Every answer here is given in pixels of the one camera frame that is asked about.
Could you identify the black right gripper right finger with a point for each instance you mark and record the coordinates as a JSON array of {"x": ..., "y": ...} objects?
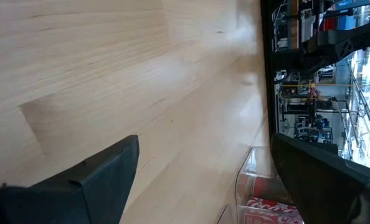
[{"x": 328, "y": 186}]

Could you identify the red Coca-Cola can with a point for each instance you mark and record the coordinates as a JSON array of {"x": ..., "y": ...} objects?
[
  {"x": 259, "y": 186},
  {"x": 272, "y": 207}
]

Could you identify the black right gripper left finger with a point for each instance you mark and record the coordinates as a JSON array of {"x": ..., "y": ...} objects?
[{"x": 79, "y": 199}]

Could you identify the clear plastic bin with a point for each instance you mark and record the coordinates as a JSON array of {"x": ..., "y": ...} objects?
[
  {"x": 228, "y": 217},
  {"x": 250, "y": 161}
]

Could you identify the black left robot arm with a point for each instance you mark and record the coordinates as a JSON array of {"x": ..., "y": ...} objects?
[{"x": 337, "y": 46}]

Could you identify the black table frame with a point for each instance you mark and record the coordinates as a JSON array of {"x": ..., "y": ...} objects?
[{"x": 267, "y": 62}]

